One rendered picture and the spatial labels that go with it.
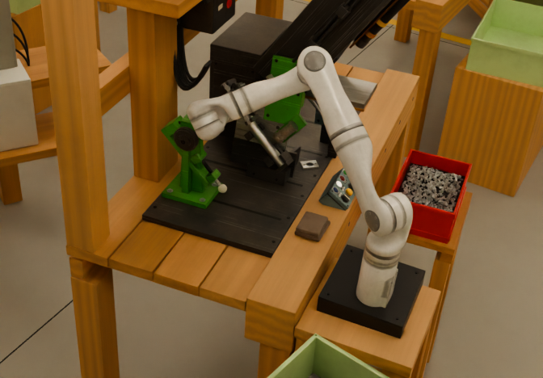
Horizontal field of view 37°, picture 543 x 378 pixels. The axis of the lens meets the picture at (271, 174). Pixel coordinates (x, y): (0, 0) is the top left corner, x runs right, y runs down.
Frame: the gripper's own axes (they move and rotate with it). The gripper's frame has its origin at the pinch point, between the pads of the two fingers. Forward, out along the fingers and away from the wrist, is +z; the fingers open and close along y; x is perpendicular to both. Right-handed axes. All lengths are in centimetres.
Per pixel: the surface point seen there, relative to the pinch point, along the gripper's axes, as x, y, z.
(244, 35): 4.3, 19.3, 34.1
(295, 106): -3.4, -9.6, 18.7
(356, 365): -9, -69, -52
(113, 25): 182, 108, 281
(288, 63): -9.1, 2.7, 18.7
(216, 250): 26.1, -32.1, -19.5
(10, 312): 153, -17, 27
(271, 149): 10.2, -17.0, 15.4
